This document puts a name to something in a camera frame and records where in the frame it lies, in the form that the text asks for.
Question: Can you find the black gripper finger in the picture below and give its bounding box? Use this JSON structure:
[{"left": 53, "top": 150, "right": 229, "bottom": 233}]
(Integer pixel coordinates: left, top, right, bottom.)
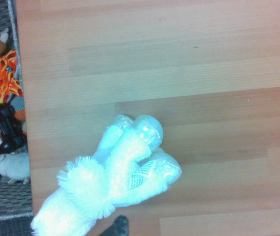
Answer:
[{"left": 98, "top": 215, "right": 130, "bottom": 236}]

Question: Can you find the white fluffy stuffed toy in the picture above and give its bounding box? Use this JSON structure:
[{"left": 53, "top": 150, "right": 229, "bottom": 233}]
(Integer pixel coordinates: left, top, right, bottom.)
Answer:
[{"left": 30, "top": 114, "right": 182, "bottom": 236}]

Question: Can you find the grey woven basket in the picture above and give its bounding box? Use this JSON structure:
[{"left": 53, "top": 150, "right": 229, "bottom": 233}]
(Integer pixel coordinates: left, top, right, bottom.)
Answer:
[{"left": 0, "top": 0, "right": 35, "bottom": 236}]

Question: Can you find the grey stuffed toy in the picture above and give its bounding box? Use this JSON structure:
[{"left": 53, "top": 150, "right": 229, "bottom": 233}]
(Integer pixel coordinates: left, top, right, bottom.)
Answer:
[{"left": 0, "top": 152, "right": 31, "bottom": 185}]

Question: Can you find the black game controller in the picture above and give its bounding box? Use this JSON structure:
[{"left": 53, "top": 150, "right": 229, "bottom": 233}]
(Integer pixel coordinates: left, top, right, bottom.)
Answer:
[{"left": 0, "top": 104, "right": 28, "bottom": 155}]

